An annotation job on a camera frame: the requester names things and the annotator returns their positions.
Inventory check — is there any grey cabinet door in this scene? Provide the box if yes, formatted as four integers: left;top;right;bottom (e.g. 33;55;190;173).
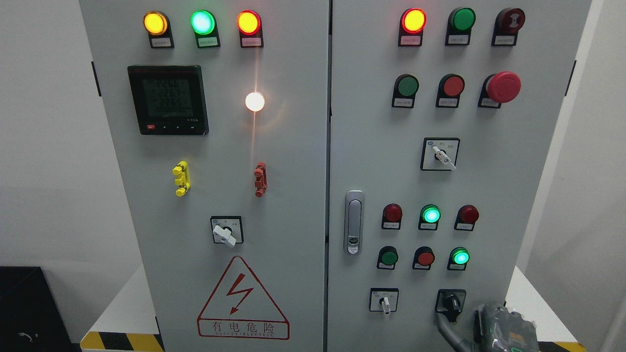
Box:
327;0;592;352
80;0;330;352

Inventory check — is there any green illuminated button lower right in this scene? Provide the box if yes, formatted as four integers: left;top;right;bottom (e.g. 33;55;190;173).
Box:
447;247;470;270

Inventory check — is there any yellow terminal connector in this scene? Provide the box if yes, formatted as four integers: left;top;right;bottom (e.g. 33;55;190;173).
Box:
172;160;191;198

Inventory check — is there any red indicator light right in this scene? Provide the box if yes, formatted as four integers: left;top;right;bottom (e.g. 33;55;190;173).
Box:
454;204;479;231

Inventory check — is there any white selector switch door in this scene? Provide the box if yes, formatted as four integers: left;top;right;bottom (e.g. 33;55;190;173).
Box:
210;216;244;248
369;287;400;320

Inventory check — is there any green push button lower left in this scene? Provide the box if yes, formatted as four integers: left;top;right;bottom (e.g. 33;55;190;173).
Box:
377;245;400;270

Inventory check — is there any white glowing indicator light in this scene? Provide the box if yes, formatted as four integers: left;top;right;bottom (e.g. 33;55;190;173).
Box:
245;91;266;113

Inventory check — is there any red push button lower middle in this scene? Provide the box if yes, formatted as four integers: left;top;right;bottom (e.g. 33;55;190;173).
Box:
413;246;435;270

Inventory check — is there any green push button second row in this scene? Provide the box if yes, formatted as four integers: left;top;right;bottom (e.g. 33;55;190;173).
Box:
391;74;420;109

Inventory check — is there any red lit indicator right door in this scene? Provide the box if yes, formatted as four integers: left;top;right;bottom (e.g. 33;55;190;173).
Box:
398;7;427;47

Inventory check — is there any white platform with hazard stripes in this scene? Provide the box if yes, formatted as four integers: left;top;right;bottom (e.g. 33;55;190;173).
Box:
78;266;586;352

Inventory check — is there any grey cabinet right door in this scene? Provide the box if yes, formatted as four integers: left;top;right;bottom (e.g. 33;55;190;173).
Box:
327;0;592;352

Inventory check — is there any dark red buzzer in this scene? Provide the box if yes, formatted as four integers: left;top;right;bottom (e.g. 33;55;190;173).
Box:
491;7;526;46

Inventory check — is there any white selector switch left door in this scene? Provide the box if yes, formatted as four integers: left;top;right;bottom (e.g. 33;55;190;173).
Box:
210;216;244;248

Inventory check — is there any green push button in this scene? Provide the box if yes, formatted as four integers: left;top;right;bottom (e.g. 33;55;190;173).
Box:
377;245;400;270
445;7;476;46

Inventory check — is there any grey cabinet left door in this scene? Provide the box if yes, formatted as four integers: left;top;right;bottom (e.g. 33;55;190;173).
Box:
80;0;330;352

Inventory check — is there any green lit indicator middle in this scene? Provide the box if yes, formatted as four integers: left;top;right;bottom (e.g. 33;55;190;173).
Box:
418;204;441;230

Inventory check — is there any black rotary knob switch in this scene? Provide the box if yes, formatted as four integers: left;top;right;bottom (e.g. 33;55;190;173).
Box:
435;289;467;323

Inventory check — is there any red emergency stop mushroom button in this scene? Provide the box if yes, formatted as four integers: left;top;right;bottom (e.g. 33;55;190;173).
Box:
477;71;521;109

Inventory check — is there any red-orange indicator light left door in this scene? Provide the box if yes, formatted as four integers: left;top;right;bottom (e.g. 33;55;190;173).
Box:
237;9;264;47

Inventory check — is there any red electric danger warning sticker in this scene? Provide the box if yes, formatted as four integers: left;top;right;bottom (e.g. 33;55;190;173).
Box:
197;256;290;340

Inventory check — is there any yellow indicator light top left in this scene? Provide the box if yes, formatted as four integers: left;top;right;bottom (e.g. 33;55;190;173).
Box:
143;11;174;49

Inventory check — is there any dark red indicator light left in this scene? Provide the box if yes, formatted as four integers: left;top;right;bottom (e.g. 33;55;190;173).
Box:
381;203;402;230

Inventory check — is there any silver door latch handle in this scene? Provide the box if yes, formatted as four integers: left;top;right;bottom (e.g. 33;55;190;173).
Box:
343;190;364;255

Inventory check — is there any green indicator light top left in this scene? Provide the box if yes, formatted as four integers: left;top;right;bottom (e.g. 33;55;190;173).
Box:
190;9;221;48

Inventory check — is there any green push button top right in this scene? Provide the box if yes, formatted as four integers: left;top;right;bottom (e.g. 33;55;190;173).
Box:
445;7;476;46

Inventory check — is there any red push button second row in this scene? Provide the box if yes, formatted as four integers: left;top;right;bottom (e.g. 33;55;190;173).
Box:
435;73;465;109

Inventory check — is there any white selector switch upper right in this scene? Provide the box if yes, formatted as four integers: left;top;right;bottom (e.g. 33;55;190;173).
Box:
420;137;460;171

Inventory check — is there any red terminal connector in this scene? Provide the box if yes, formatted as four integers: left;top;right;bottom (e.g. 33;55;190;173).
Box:
253;162;268;198

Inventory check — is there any black box lower left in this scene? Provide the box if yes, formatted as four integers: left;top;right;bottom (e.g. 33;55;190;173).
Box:
0;266;74;352

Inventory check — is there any black digital power meter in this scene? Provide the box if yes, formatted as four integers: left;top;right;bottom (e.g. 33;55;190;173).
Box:
127;65;209;135

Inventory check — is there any white selector switch lower right door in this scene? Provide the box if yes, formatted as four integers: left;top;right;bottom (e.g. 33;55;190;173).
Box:
369;287;400;320

